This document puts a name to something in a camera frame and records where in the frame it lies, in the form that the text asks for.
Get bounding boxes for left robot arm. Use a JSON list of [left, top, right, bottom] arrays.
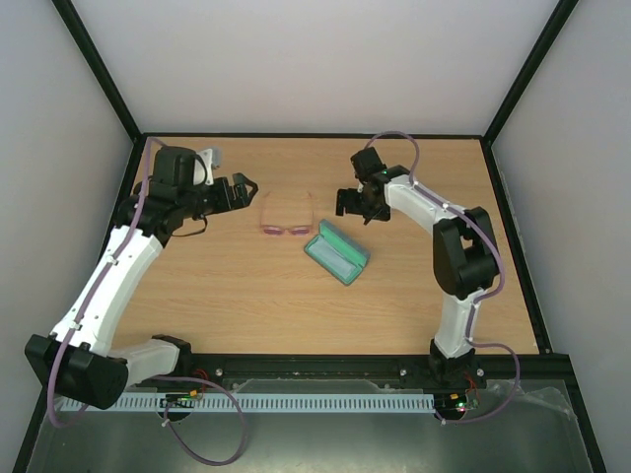
[[25, 146, 258, 409]]

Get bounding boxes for pink sunglasses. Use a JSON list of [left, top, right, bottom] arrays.
[[259, 192, 315, 237]]

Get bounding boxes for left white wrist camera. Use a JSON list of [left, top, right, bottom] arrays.
[[193, 147, 222, 185]]

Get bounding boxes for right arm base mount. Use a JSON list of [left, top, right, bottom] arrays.
[[397, 355, 487, 393]]

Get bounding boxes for black aluminium frame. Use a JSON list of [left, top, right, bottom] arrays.
[[11, 0, 608, 473]]

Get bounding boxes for light blue cleaning cloth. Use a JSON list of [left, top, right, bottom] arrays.
[[312, 246, 355, 279]]

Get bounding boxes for grey glasses case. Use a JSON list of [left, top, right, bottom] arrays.
[[304, 220, 371, 286]]

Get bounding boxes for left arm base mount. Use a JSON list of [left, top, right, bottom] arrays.
[[126, 352, 226, 387]]

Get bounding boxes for white slotted cable duct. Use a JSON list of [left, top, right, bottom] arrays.
[[58, 390, 437, 414]]

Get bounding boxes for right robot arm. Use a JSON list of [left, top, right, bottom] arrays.
[[336, 147, 505, 386]]

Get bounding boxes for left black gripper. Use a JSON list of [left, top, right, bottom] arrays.
[[178, 172, 258, 219]]

